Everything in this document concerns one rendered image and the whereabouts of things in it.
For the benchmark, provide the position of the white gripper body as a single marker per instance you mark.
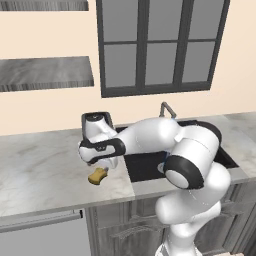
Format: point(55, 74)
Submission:
point(111, 162)

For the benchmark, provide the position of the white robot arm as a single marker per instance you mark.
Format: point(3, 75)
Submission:
point(190, 150)

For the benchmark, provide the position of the yellow sponge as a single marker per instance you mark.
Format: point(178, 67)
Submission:
point(96, 176)

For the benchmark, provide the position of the black sink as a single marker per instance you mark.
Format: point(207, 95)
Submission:
point(143, 165)

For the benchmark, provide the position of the grey wooden cupboard door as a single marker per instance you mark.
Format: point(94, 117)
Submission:
point(130, 230)
point(238, 223)

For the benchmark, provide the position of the grey tap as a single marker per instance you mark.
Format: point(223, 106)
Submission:
point(165, 106)

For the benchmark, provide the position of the dark framed window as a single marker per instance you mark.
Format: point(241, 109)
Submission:
point(141, 66)

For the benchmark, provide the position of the grey dishwasher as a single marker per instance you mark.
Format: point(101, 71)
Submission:
point(43, 240)

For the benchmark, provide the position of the grey marble shelf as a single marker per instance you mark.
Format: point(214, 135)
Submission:
point(43, 5)
point(43, 71)

